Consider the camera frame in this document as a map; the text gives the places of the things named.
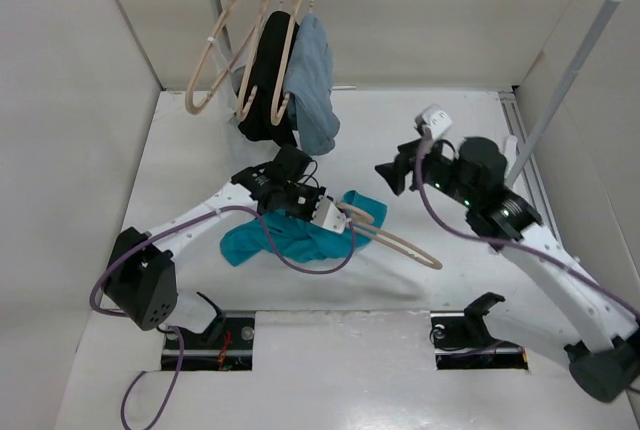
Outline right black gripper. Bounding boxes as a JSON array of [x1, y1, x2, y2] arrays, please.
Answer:
[[373, 132, 475, 206]]

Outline teal t shirt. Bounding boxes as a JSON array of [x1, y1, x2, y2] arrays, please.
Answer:
[[219, 190, 387, 267]]

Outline beige plastic hanger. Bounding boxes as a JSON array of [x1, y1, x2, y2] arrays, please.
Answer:
[[337, 202, 443, 270]]

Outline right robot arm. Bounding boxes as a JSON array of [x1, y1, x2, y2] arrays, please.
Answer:
[[375, 136, 639, 403]]

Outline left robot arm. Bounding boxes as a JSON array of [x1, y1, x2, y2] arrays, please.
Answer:
[[90, 145, 329, 347]]

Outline beige hanger far left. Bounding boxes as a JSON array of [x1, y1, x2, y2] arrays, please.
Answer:
[[185, 0, 256, 115]]

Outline black hanging garment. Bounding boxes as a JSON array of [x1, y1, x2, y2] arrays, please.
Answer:
[[238, 10, 297, 147]]

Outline grey blue hanging garment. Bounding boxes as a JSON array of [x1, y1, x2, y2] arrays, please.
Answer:
[[283, 13, 340, 156]]

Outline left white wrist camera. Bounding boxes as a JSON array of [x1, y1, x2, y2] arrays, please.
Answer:
[[311, 196, 347, 234]]

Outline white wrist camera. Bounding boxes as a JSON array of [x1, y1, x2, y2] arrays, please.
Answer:
[[311, 196, 347, 234], [414, 105, 453, 140]]

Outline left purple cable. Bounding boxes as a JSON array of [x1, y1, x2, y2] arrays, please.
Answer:
[[89, 204, 358, 430]]

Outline purple cable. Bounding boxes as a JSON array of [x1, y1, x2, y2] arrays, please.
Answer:
[[414, 132, 640, 396], [89, 204, 358, 430]]

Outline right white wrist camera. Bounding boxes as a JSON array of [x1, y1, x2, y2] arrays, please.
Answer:
[[414, 105, 453, 140]]

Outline aluminium rail right edge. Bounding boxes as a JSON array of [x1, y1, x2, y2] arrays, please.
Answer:
[[497, 90, 557, 229]]

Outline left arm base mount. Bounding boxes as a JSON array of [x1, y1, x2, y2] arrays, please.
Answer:
[[160, 292, 256, 372]]

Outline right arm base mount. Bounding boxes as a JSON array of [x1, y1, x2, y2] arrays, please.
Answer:
[[429, 292, 529, 371]]

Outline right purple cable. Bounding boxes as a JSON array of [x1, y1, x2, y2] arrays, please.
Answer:
[[414, 132, 640, 396]]

